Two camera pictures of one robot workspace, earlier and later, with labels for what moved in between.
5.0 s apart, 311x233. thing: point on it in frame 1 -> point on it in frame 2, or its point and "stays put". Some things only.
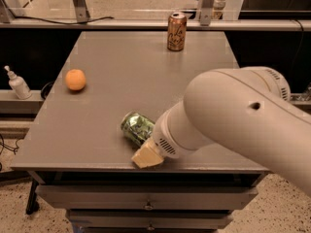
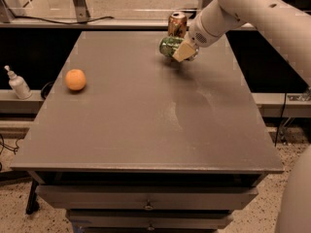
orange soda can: (177, 25) stays put
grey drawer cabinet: (101, 106) stays put
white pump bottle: (19, 84) stays put
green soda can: (136, 127) -> (169, 45)
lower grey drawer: (151, 218) stays put
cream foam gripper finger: (148, 154) -> (184, 51)
